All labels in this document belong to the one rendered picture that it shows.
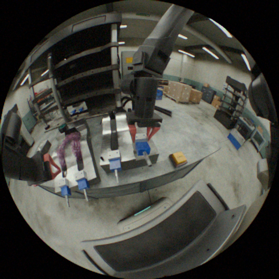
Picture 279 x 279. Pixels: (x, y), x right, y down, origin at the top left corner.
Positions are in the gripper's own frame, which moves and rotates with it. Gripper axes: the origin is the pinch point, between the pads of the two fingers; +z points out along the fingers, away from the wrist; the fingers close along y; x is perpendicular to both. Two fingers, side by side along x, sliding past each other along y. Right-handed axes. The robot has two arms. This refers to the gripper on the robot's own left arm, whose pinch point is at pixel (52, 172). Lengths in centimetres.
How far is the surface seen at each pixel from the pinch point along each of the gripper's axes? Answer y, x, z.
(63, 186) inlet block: 6.5, 4.4, 12.0
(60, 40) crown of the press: 7, -111, -36
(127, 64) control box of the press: -65, -85, 8
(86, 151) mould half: -9.4, -9.1, 18.1
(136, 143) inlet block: -30.7, 1.6, 1.8
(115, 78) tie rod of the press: -47, -70, 18
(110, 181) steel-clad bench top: -15.4, 9.8, 17.0
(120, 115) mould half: -35.6, -23.4, 18.8
